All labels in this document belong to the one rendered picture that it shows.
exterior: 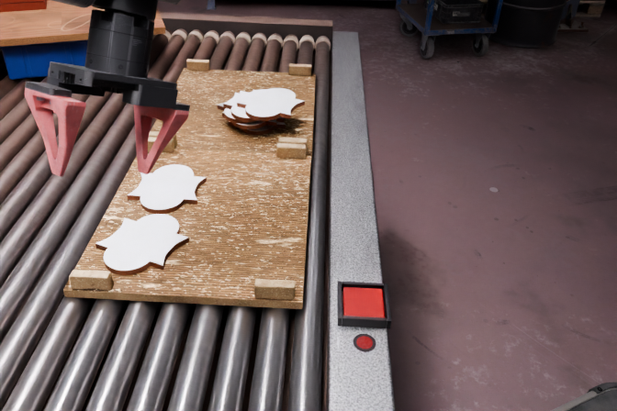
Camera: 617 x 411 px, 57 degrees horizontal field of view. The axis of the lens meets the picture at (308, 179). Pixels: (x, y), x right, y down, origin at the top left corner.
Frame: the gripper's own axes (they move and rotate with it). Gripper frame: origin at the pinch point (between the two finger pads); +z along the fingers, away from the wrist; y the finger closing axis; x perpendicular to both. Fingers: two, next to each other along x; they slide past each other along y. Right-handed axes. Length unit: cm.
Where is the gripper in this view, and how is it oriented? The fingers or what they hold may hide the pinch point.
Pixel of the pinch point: (104, 165)
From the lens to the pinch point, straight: 59.8
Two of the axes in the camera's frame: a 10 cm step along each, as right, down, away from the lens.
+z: -1.8, 9.7, 1.7
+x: 7.9, 2.5, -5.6
